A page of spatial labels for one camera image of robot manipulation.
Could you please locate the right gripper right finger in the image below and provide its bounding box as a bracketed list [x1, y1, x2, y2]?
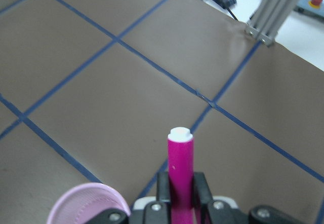
[193, 172, 302, 224]

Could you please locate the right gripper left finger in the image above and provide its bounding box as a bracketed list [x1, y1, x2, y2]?
[131, 172, 171, 224]

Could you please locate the pink marker pen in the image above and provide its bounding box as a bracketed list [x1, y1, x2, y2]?
[168, 127, 194, 223]

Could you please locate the pink mesh cup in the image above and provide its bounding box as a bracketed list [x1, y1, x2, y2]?
[47, 182, 131, 223]

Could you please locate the grey box red button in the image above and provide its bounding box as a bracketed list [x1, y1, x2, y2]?
[295, 0, 323, 16]

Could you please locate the aluminium frame post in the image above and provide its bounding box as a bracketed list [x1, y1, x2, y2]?
[245, 0, 299, 46]

